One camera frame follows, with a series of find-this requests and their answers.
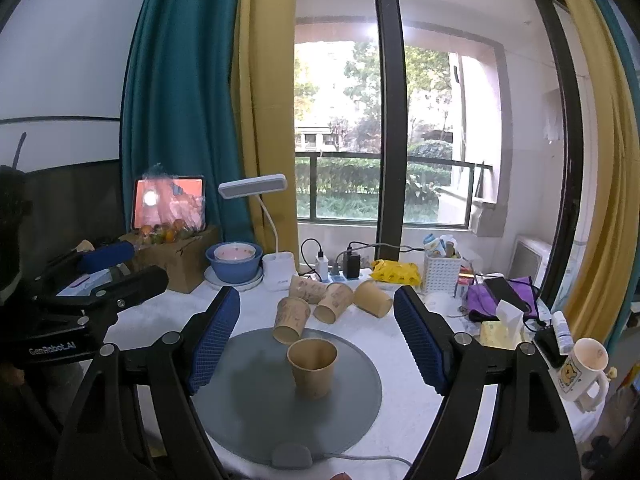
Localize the yellow tissue pack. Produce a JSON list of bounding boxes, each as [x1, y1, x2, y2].
[[479, 300, 526, 351]]

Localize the printed paper cup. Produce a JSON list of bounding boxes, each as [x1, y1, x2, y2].
[[313, 282, 355, 323], [289, 275, 328, 305], [272, 296, 312, 345]]

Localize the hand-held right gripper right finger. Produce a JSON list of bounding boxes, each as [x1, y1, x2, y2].
[[393, 286, 582, 480]]

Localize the white plate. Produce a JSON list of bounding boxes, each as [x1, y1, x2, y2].
[[203, 265, 264, 292]]

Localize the pink white bowl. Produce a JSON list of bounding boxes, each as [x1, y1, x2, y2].
[[212, 242, 257, 262]]

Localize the tablet with orange screen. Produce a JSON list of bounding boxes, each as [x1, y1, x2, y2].
[[131, 175, 207, 231]]

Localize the round grey mat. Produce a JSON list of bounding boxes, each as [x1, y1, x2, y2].
[[192, 327, 383, 466]]

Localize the plain brown paper cup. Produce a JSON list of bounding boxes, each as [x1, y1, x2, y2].
[[353, 280, 394, 318], [286, 338, 339, 401]]

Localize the black phone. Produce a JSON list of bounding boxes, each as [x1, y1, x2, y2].
[[482, 277, 531, 313]]

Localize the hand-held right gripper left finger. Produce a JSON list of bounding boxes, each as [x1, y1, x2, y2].
[[55, 286, 242, 480]]

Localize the purple cloth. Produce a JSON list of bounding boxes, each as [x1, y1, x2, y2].
[[462, 276, 543, 323]]

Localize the cardboard box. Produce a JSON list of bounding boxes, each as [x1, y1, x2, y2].
[[119, 225, 222, 295]]

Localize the blue bowl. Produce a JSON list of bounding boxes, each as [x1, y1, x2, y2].
[[205, 242, 264, 285]]

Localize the white desk lamp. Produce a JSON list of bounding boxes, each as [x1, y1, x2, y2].
[[218, 174, 296, 292]]

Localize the teal curtain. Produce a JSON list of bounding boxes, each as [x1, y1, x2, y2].
[[119, 0, 261, 246]]

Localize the white plastic basket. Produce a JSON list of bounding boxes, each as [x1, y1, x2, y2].
[[424, 250, 462, 295]]

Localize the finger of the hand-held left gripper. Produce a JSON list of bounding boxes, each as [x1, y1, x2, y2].
[[44, 241, 137, 282], [85, 265, 170, 312]]

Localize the small white bottle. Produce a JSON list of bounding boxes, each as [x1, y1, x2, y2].
[[551, 311, 575, 353]]

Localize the white outdoor appliance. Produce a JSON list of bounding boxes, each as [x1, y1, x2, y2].
[[507, 235, 553, 286]]

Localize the white bear mug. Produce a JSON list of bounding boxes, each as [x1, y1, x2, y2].
[[556, 337, 612, 413]]

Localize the balcony railing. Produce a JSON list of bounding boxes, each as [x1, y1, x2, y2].
[[295, 151, 493, 226]]

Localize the yellow curtain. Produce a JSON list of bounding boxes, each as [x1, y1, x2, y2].
[[542, 0, 640, 343], [229, 0, 301, 273]]

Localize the blue white box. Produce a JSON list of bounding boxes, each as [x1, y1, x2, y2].
[[56, 269, 117, 297]]

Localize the white mat cable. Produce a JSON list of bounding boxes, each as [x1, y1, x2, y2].
[[272, 444, 416, 468]]

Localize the yellow snack packet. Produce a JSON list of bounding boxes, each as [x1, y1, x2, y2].
[[369, 259, 420, 287]]

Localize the plastic bag of fruit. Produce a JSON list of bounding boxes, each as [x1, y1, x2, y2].
[[135, 164, 207, 247]]

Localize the black window frame post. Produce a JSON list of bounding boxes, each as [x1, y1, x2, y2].
[[370, 0, 412, 263]]

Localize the white power strip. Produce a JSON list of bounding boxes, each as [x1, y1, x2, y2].
[[300, 271, 363, 285]]

